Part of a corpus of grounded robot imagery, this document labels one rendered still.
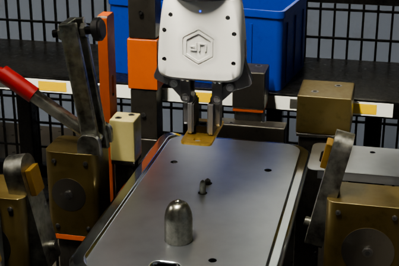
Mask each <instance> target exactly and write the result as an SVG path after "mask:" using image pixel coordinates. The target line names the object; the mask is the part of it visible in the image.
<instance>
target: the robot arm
mask: <svg viewBox="0 0 399 266"><path fill-rule="evenodd" d="M246 59H247V47H246V26H245V13H244V9H243V1H242V0H163V5H162V10H161V19H160V32H159V51H158V66H157V68H156V71H155V73H154V78H155V79H156V80H158V81H160V82H163V83H165V84H168V85H170V86H171V88H173V89H174V91H175V92H176V93H177V94H178V95H179V96H180V99H181V100H182V101H183V122H184V124H188V133H189V134H192V133H194V132H195V124H196V123H197V122H198V121H199V97H198V95H196V92H195V81H209V82H212V96H211V98H210V102H209V104H208V106H207V134H208V135H214V133H215V131H216V129H217V127H221V124H222V105H223V100H224V99H225V98H226V97H227V96H228V95H230V94H231V93H232V92H233V91H235V90H239V89H242V88H245V87H249V86H250V85H251V84H252V82H253V80H254V79H253V77H252V74H251V71H250V69H249V66H248V63H247V61H246Z"/></svg>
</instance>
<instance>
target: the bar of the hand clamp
mask: <svg viewBox="0 0 399 266"><path fill-rule="evenodd" d="M89 34H91V36H92V38H93V39H94V40H95V41H102V40H103V39H104V38H105V37H106V25H105V22H104V21H103V20H102V19H101V18H100V17H96V18H93V20H92V21H91V23H90V26H88V24H86V20H85V17H69V18H68V19H66V20H65V21H63V22H61V23H60V24H59V26H58V29H57V30H52V37H53V38H56V37H58V38H59V39H60V40H62V45H63V49H64V55H65V60H66V65H67V69H68V75H69V80H70V83H71V89H72V95H73V98H74V103H75V109H76V112H77V118H78V123H79V127H80V132H81V135H83V134H94V135H96V136H98V137H99V138H100V136H99V132H100V133H101V134H102V135H103V139H102V141H101V142H102V144H105V145H106V148H109V147H110V143H109V137H108V134H107V128H106V122H105V117H104V113H103V107H102V101H101V98H100V92H99V86H98V83H97V77H96V72H95V67H94V62H93V56H92V52H91V47H90V41H89V38H88V37H89Z"/></svg>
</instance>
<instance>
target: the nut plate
mask: <svg viewBox="0 0 399 266"><path fill-rule="evenodd" d="M223 124H224V121H222V124H221V127H217V129H216V131H215V133H214V135H208V134H207V119H201V118H199V121H198V122H197V123H196V124H195V132H194V133H192V134H189V133H188V131H187V132H186V133H185V135H184V136H183V138H182V139H181V144H186V145H199V146H211V145H212V144H213V142H214V140H215V138H216V137H217V135H218V133H219V132H220V130H221V128H222V126H223ZM196 140H199V141H196Z"/></svg>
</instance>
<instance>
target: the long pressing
mask: <svg viewBox="0 0 399 266"><path fill-rule="evenodd" d="M183 136H184V135H182V134H177V133H174V132H170V133H167V134H164V135H162V136H161V137H159V138H158V139H157V140H156V142H155V143H154V144H153V146H152V147H151V148H150V150H149V151H148V153H147V154H146V155H145V157H144V158H143V159H142V160H141V162H140V163H139V165H138V166H137V168H136V169H135V170H134V171H133V173H132V175H131V176H130V177H129V178H128V180H127V181H126V182H125V184H124V185H123V187H122V188H121V189H120V191H119V192H118V193H117V195H116V196H115V197H114V199H113V200H112V202H111V203H110V204H109V206H108V207H107V209H106V210H105V211H104V213H103V214H102V215H101V216H100V218H99V219H98V221H97V222H96V224H95V225H94V226H93V228H92V229H91V230H90V231H89V233H88V234H87V236H86V237H85V238H84V240H83V241H82V242H81V244H80V245H79V247H78V248H77V249H76V251H75V252H74V253H73V255H72V257H71V258H70V261H69V266H154V265H158V264H162V265H172V266H283V262H284V258H285V255H286V251H287V247H288V244H289V240H290V235H291V233H292V228H293V224H294V222H295V217H296V213H297V209H298V206H299V202H300V198H301V194H302V191H303V186H304V183H305V179H306V175H307V172H308V161H309V158H310V153H309V151H308V150H306V149H305V148H303V147H301V146H299V145H295V144H289V143H283V142H268V141H254V140H240V139H232V138H218V137H216V138H215V140H214V142H213V144H212V145H211V146H199V145H186V144H181V139H182V138H183ZM171 162H177V163H171ZM267 169H268V170H271V171H270V172H266V171H265V170H267ZM207 178H209V179H210V180H211V183H212V184H211V185H206V193H207V194H206V195H200V194H198V193H199V192H200V182H201V180H204V181H205V179H207ZM176 199H180V200H184V201H186V202H187V203H188V204H189V206H190V208H191V211H192V217H193V241H192V242H191V243H190V244H189V245H185V246H172V245H168V244H167V243H166V242H165V241H164V215H165V211H166V208H167V206H168V205H169V203H170V202H171V201H173V200H176ZM210 259H215V260H216V262H209V261H208V260H210Z"/></svg>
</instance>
